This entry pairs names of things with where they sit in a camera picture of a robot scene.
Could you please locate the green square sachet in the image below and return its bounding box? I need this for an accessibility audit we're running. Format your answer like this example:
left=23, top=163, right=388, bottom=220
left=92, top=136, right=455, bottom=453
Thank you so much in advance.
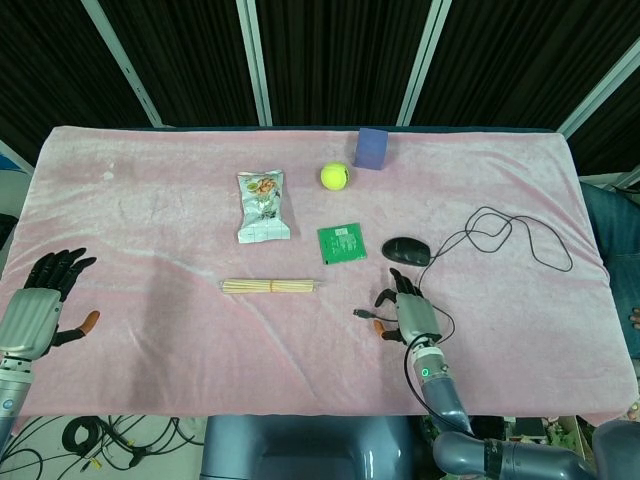
left=316, top=220, right=369, bottom=266

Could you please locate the pink tablecloth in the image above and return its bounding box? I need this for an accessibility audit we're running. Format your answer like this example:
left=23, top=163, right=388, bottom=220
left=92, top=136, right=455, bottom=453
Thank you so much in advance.
left=0, top=124, right=625, bottom=437

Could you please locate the purple foam block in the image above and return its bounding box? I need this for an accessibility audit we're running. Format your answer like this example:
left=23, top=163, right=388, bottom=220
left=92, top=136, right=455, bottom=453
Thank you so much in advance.
left=352, top=127, right=390, bottom=171

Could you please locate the black computer mouse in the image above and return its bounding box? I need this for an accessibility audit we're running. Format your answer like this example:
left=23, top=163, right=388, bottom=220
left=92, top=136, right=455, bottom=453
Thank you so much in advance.
left=381, top=236, right=433, bottom=268

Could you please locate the yellow tennis ball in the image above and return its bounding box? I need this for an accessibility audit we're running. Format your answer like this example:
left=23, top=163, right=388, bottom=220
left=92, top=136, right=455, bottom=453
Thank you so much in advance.
left=319, top=161, right=352, bottom=192

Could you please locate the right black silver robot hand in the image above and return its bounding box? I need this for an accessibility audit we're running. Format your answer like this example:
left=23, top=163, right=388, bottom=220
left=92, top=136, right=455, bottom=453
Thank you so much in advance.
left=373, top=267, right=443, bottom=347

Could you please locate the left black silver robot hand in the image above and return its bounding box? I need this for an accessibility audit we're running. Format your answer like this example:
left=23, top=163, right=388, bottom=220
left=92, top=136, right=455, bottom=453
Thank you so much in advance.
left=0, top=247, right=101, bottom=361

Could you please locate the black mouse cable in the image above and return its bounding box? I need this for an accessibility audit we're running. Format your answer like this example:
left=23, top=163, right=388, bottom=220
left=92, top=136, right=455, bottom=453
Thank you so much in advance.
left=353, top=205, right=574, bottom=346

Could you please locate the person's leg in jeans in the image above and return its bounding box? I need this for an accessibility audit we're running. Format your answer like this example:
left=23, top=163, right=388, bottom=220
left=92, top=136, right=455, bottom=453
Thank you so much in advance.
left=579, top=169, right=640, bottom=361

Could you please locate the white printed snack packet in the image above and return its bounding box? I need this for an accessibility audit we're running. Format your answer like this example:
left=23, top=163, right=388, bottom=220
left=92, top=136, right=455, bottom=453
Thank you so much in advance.
left=235, top=169, right=292, bottom=245

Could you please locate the black robot wrist cable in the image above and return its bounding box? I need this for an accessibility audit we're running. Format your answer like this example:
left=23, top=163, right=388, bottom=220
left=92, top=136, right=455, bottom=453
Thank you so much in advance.
left=403, top=334, right=437, bottom=417

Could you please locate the blue-grey robot torso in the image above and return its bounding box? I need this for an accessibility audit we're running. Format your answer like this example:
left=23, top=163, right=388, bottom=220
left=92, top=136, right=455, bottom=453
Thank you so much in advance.
left=202, top=414, right=416, bottom=480

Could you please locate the white metal partition post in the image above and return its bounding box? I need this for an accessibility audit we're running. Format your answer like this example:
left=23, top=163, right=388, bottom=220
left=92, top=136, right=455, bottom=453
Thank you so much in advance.
left=234, top=0, right=274, bottom=127
left=398, top=0, right=452, bottom=127
left=80, top=0, right=164, bottom=127
left=559, top=42, right=640, bottom=139
left=0, top=138, right=36, bottom=176

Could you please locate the bundle of wooden sticks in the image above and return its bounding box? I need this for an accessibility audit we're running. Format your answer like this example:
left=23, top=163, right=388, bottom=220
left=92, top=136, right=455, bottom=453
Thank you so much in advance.
left=218, top=277, right=329, bottom=297

